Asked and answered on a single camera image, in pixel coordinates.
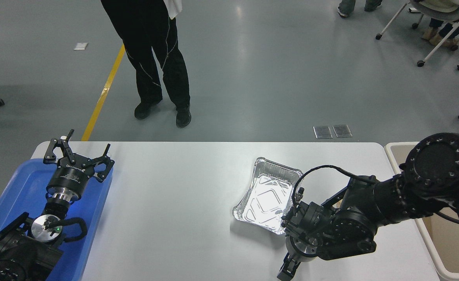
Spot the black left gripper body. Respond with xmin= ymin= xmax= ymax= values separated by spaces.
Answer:
xmin=46 ymin=153 xmax=95 ymax=195

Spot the silver foil tray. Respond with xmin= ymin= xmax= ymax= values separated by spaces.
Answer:
xmin=232 ymin=157 xmax=304 ymax=235

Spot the silver floor plate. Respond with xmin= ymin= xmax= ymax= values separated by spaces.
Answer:
xmin=333 ymin=124 xmax=353 ymax=138
xmin=313 ymin=126 xmax=333 ymax=139

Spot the blue plastic tray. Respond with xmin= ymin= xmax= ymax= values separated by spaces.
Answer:
xmin=0 ymin=158 xmax=114 ymax=281

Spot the person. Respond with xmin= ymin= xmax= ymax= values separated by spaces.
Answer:
xmin=100 ymin=0 xmax=192 ymax=128
xmin=338 ymin=0 xmax=383 ymax=18
xmin=421 ymin=0 xmax=459 ymax=48

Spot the large pale bin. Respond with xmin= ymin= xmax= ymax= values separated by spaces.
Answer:
xmin=384 ymin=142 xmax=459 ymax=281

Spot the white wheeled chair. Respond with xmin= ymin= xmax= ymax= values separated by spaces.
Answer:
xmin=375 ymin=0 xmax=459 ymax=68

